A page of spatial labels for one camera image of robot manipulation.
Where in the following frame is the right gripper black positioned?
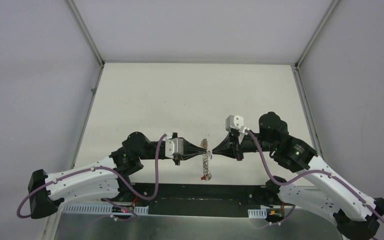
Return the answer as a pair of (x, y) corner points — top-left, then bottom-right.
(212, 130), (277, 162)

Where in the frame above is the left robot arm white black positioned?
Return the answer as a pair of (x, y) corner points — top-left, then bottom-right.
(16, 131), (210, 219)

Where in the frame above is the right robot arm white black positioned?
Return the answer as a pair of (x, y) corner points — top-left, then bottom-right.
(212, 111), (384, 240)

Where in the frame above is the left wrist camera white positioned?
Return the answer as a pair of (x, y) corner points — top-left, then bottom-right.
(164, 132), (184, 159)

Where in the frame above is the purple cable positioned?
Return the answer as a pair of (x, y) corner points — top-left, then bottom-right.
(16, 133), (168, 221)
(244, 129), (384, 240)

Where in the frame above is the aluminium frame rail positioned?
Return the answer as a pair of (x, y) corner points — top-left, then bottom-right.
(50, 180), (350, 210)

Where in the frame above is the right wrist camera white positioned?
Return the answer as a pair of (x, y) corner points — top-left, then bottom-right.
(225, 115), (249, 144)

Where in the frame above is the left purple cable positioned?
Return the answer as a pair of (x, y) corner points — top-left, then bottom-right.
(16, 133), (168, 221)

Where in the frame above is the metal disc with key rings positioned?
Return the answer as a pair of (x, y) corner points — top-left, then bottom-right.
(200, 138), (212, 181)

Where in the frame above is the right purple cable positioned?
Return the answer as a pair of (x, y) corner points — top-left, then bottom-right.
(244, 129), (384, 240)

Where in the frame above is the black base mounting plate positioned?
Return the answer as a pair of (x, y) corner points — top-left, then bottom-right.
(100, 182), (297, 219)

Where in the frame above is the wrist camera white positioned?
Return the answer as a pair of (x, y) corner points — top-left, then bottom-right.
(164, 132), (184, 159)
(225, 115), (249, 144)

